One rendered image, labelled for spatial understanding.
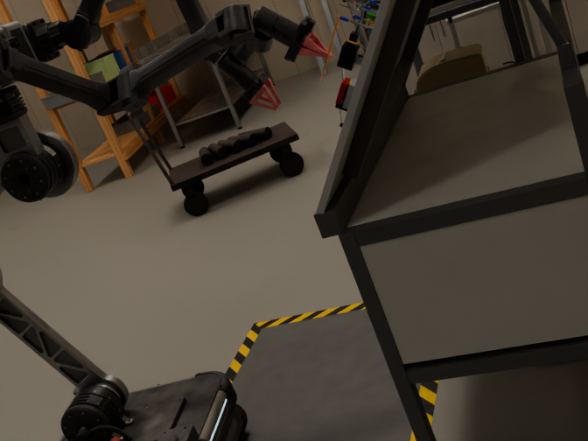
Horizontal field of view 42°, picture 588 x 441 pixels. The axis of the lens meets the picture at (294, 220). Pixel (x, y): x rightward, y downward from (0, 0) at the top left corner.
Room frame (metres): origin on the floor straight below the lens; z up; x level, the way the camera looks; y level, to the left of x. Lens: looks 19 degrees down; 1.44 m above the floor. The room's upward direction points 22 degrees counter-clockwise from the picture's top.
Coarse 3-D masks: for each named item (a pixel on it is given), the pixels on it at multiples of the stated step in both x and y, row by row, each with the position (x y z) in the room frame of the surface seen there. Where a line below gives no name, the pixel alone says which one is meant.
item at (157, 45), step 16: (176, 32) 8.98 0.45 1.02; (144, 48) 7.96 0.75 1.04; (160, 48) 8.29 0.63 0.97; (144, 64) 7.72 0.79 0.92; (208, 64) 9.53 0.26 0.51; (272, 80) 9.34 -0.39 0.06; (160, 96) 7.72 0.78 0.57; (208, 96) 8.74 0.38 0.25; (224, 96) 8.28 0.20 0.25; (240, 96) 7.99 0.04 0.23; (192, 112) 8.06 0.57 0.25; (208, 112) 7.66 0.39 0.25; (176, 128) 7.73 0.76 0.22; (240, 128) 7.53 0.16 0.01
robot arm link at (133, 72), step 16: (224, 16) 1.86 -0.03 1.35; (240, 16) 1.84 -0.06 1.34; (208, 32) 1.88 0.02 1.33; (224, 32) 1.84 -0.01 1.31; (176, 48) 1.94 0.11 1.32; (192, 48) 1.90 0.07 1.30; (208, 48) 1.89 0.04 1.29; (160, 64) 1.96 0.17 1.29; (176, 64) 1.94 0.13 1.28; (192, 64) 1.95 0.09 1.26; (144, 80) 1.99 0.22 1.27; (160, 80) 1.99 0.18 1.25; (144, 96) 2.01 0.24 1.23
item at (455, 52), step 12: (468, 48) 2.91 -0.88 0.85; (480, 48) 2.89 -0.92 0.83; (432, 60) 2.95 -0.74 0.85; (444, 60) 2.84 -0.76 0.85; (456, 60) 2.80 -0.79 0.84; (468, 60) 2.78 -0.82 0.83; (480, 60) 2.77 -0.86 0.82; (420, 72) 2.93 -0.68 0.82; (432, 72) 2.83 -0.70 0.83; (444, 72) 2.81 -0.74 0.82; (456, 72) 2.80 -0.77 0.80; (468, 72) 2.78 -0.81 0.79; (480, 72) 2.77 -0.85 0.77; (420, 84) 2.85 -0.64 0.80; (432, 84) 2.83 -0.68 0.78; (444, 84) 2.82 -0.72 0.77
